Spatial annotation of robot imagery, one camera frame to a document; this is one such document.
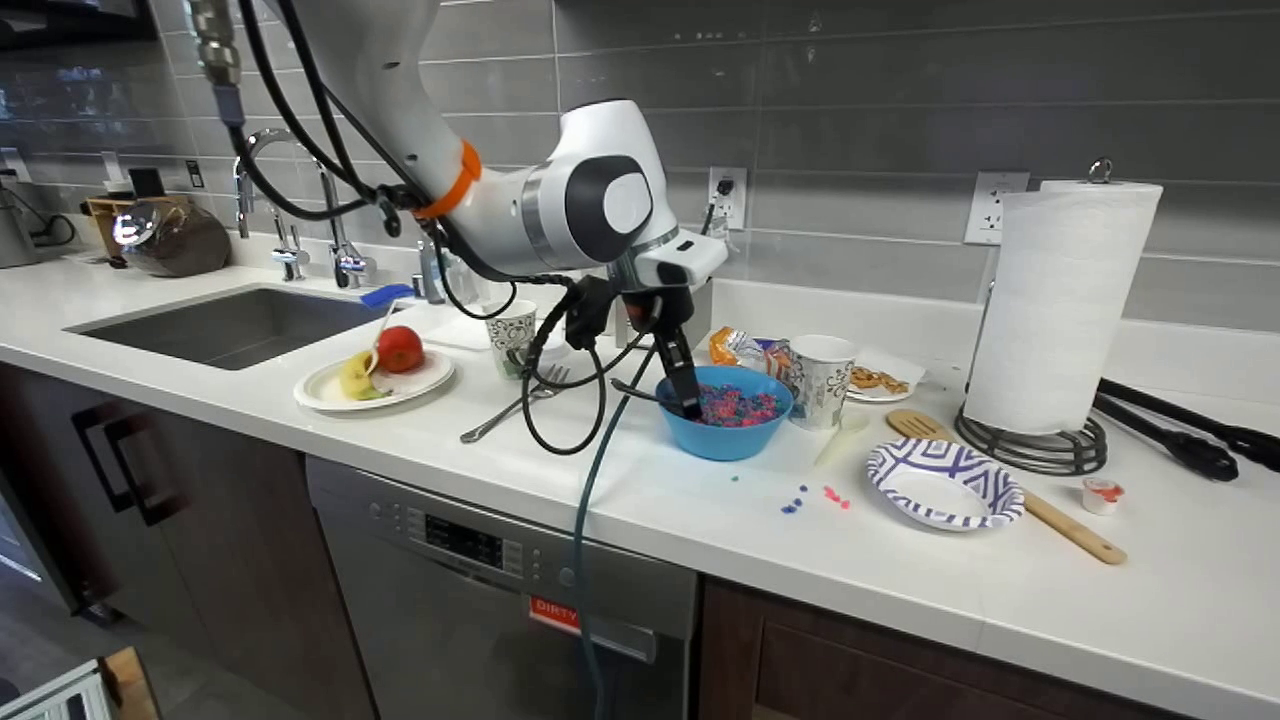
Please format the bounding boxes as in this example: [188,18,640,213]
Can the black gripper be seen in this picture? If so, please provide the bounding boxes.
[557,270,707,420]

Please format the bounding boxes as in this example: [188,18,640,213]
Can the black spoon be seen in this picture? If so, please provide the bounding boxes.
[609,375,718,426]

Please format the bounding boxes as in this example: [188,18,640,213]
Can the coloured beads in bowl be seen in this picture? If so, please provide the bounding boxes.
[695,378,785,431]

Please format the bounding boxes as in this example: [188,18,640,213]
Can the floral print paper cup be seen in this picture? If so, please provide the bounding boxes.
[481,295,544,378]

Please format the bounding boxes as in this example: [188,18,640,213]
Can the blue patterned paper bowl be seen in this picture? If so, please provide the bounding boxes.
[861,431,1028,537]

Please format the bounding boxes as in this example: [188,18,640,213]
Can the metal napkin holder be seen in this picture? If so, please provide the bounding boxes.
[611,274,714,358]

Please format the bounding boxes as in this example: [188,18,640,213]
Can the orange snack bag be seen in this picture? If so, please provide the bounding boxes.
[705,320,802,391]

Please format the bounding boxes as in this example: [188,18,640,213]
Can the metal fork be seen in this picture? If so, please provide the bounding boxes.
[457,365,564,449]

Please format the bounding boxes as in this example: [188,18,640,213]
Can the small white snack plate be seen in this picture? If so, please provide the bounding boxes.
[841,349,928,406]

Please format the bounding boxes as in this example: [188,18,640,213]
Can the clear soap bottle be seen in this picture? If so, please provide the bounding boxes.
[415,237,457,309]

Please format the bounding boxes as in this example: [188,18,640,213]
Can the white fruit plate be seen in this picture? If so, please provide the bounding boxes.
[291,339,457,416]

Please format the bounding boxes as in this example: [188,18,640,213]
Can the red apple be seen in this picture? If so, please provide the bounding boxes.
[370,320,429,375]

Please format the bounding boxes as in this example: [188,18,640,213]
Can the blue sponge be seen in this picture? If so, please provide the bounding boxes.
[355,280,423,320]

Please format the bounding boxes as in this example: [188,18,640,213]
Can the yellow banana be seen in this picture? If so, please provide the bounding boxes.
[333,349,393,403]

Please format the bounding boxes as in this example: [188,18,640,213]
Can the stainless dishwasher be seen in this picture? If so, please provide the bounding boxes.
[301,456,705,720]

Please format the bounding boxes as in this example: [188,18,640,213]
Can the dark wood cabinet door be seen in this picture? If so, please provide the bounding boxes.
[693,570,1190,720]
[0,358,379,720]

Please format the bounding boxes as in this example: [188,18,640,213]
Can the chrome kitchen faucet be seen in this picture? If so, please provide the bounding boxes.
[226,123,375,293]

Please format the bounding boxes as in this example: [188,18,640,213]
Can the white paper towel roll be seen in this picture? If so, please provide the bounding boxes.
[958,177,1169,438]

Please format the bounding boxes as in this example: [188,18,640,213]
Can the small chrome tap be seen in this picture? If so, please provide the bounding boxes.
[262,197,311,282]

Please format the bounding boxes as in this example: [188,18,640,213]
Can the wooden spatula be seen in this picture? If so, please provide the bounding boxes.
[879,403,1133,567]

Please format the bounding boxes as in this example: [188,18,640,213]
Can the small red white cap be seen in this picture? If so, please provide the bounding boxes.
[1074,476,1133,514]

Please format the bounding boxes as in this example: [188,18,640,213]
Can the steel sink basin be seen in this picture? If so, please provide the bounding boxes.
[68,282,393,375]

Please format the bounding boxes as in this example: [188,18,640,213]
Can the black tongs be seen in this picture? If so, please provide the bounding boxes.
[1090,375,1280,484]

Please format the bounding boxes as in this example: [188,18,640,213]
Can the grey kettle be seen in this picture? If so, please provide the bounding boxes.
[0,177,78,270]

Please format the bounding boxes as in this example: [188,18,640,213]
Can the black power cable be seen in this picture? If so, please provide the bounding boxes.
[566,177,741,720]

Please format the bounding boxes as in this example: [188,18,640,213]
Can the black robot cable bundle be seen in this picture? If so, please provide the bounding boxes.
[195,0,671,459]

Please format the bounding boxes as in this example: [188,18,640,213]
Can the white wall outlet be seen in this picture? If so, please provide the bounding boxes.
[958,169,1031,246]
[698,165,753,233]

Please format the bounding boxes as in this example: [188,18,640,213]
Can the black wire towel holder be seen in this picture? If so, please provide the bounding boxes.
[953,154,1113,479]

